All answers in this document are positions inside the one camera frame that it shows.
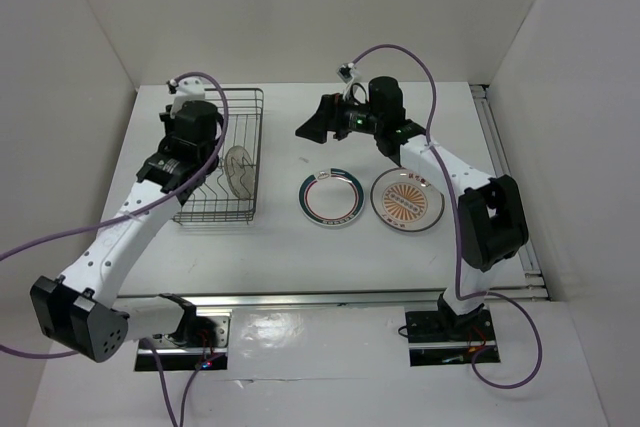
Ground orange sunburst plate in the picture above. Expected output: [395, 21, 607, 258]
[370, 168, 445, 233]

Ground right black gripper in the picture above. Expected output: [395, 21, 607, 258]
[295, 90, 382, 144]

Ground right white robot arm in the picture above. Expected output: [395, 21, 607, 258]
[295, 76, 529, 339]

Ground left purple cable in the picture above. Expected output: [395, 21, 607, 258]
[0, 70, 231, 427]

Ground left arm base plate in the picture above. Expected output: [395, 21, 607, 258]
[149, 312, 231, 372]

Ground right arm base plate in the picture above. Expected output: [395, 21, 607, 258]
[397, 309, 500, 367]

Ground aluminium frame rail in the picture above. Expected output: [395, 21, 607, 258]
[77, 82, 551, 309]

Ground grey wire dish rack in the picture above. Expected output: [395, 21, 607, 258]
[174, 87, 264, 225]

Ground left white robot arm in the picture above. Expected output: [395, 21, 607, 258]
[30, 72, 229, 363]

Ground green red rimmed plate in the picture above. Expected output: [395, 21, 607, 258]
[298, 168, 365, 228]

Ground clear glass plate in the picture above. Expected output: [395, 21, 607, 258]
[224, 145, 256, 201]

